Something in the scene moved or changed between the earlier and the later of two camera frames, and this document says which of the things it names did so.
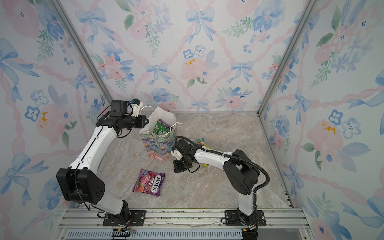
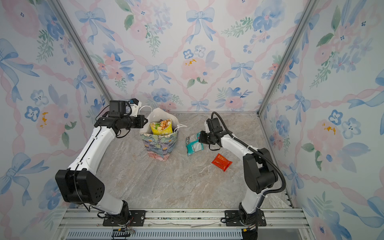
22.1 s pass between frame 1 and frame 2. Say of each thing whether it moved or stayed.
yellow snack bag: moved
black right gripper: moved
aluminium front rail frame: stayed
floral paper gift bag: stayed
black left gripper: stayed
